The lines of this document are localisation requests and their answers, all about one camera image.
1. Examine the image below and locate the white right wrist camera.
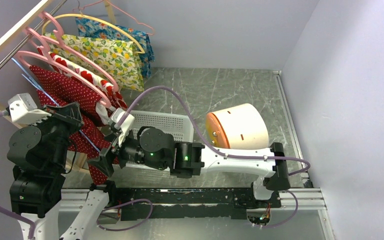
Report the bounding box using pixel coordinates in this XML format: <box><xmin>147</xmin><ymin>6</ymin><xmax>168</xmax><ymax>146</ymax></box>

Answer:
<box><xmin>106</xmin><ymin>108</ymin><xmax>135</xmax><ymax>147</ymax></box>

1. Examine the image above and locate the pink plastic hanger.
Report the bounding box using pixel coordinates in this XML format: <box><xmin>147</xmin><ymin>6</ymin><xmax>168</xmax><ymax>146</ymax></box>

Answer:
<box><xmin>15</xmin><ymin>50</ymin><xmax>113</xmax><ymax>109</ymax></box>
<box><xmin>24</xmin><ymin>26</ymin><xmax>120</xmax><ymax>93</ymax></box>
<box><xmin>39</xmin><ymin>11</ymin><xmax>68</xmax><ymax>47</ymax></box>

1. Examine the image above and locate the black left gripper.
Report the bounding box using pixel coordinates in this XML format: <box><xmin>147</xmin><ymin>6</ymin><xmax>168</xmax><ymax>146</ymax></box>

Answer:
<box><xmin>29</xmin><ymin>100</ymin><xmax>84</xmax><ymax>169</ymax></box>

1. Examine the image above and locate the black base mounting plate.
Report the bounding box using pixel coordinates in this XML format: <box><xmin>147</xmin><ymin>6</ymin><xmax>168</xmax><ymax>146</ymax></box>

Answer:
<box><xmin>89</xmin><ymin>183</ymin><xmax>281</xmax><ymax>221</ymax></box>

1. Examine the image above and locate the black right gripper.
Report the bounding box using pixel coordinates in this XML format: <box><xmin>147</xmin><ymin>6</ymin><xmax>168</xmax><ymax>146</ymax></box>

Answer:
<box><xmin>87</xmin><ymin>126</ymin><xmax>167</xmax><ymax>177</ymax></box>

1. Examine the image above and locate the white plastic basket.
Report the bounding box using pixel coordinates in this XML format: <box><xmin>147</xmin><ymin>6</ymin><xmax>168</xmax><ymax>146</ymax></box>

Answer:
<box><xmin>119</xmin><ymin>110</ymin><xmax>194</xmax><ymax>171</ymax></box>

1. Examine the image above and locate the yellow lemon print skirt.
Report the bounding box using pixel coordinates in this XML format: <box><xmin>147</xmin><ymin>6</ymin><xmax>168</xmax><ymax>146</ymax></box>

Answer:
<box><xmin>62</xmin><ymin>34</ymin><xmax>145</xmax><ymax>92</ymax></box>

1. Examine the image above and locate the yellow wooden hanger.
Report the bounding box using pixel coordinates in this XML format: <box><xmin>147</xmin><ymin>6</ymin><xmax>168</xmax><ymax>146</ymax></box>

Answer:
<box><xmin>41</xmin><ymin>13</ymin><xmax>146</xmax><ymax>55</ymax></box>

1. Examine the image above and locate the pink plastic hanger back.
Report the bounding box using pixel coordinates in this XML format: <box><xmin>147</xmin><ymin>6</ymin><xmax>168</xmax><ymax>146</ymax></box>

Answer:
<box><xmin>39</xmin><ymin>11</ymin><xmax>68</xmax><ymax>47</ymax></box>

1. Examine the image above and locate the pink plastic hanger front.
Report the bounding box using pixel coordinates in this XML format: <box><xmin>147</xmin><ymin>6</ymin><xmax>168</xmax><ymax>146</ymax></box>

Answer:
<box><xmin>15</xmin><ymin>50</ymin><xmax>113</xmax><ymax>109</ymax></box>

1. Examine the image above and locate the red polka dot hanging skirt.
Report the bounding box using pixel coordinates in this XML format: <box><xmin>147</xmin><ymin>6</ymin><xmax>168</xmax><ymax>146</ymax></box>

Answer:
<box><xmin>29</xmin><ymin>65</ymin><xmax>108</xmax><ymax>127</ymax></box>

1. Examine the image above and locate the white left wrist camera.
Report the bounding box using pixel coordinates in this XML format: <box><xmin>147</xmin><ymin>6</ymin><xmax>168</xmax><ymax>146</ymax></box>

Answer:
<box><xmin>7</xmin><ymin>93</ymin><xmax>52</xmax><ymax>125</ymax></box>

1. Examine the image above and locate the blue wire hanger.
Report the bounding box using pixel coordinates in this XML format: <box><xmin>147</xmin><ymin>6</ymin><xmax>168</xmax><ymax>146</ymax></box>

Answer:
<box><xmin>11</xmin><ymin>57</ymin><xmax>100</xmax><ymax>152</ymax></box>

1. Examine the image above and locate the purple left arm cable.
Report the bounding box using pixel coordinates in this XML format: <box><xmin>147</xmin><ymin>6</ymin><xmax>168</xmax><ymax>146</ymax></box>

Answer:
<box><xmin>0</xmin><ymin>110</ymin><xmax>36</xmax><ymax>240</ymax></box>

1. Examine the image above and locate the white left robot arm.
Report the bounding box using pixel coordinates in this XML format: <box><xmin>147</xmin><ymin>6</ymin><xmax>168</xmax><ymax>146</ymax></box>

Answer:
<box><xmin>7</xmin><ymin>100</ymin><xmax>119</xmax><ymax>240</ymax></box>

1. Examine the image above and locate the red polka dot skirt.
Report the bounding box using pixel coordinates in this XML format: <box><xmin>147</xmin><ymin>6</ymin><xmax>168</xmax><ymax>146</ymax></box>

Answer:
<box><xmin>29</xmin><ymin>65</ymin><xmax>108</xmax><ymax>127</ymax></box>
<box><xmin>36</xmin><ymin>90</ymin><xmax>120</xmax><ymax>186</ymax></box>

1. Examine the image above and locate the blue floral skirt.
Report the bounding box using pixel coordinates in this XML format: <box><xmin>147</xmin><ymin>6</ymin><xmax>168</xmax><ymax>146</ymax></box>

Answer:
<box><xmin>75</xmin><ymin>17</ymin><xmax>155</xmax><ymax>78</ymax></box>

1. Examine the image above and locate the pink plastic hanger middle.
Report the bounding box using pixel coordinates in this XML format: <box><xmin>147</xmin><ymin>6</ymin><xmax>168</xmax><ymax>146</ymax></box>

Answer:
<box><xmin>24</xmin><ymin>26</ymin><xmax>120</xmax><ymax>93</ymax></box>

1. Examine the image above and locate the wooden clothes rack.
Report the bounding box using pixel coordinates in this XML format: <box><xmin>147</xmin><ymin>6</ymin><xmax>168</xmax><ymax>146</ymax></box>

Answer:
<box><xmin>0</xmin><ymin>0</ymin><xmax>117</xmax><ymax>180</ymax></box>

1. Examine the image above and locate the white cylindrical bin orange lid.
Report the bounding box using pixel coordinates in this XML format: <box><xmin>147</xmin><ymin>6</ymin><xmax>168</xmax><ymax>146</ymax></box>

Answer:
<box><xmin>205</xmin><ymin>103</ymin><xmax>269</xmax><ymax>150</ymax></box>

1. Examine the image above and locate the white red flower skirt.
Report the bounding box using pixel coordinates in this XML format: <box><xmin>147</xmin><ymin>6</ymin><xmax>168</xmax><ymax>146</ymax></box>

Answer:
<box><xmin>49</xmin><ymin>52</ymin><xmax>128</xmax><ymax>110</ymax></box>

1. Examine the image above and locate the pink wire hanger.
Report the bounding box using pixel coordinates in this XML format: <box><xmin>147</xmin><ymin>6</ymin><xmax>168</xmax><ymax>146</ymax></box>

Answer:
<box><xmin>72</xmin><ymin>0</ymin><xmax>155</xmax><ymax>37</ymax></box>

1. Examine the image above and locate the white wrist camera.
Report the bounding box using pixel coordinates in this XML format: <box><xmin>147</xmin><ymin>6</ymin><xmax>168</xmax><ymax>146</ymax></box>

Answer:
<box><xmin>106</xmin><ymin>108</ymin><xmax>135</xmax><ymax>147</ymax></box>
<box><xmin>7</xmin><ymin>93</ymin><xmax>52</xmax><ymax>125</ymax></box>

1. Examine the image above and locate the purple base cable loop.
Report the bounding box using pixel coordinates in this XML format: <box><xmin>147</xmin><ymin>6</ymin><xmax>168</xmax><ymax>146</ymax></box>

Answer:
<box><xmin>95</xmin><ymin>198</ymin><xmax>154</xmax><ymax>232</ymax></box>

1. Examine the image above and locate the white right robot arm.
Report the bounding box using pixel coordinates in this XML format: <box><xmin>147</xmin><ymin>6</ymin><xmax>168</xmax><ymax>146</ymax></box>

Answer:
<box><xmin>87</xmin><ymin>126</ymin><xmax>291</xmax><ymax>207</ymax></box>

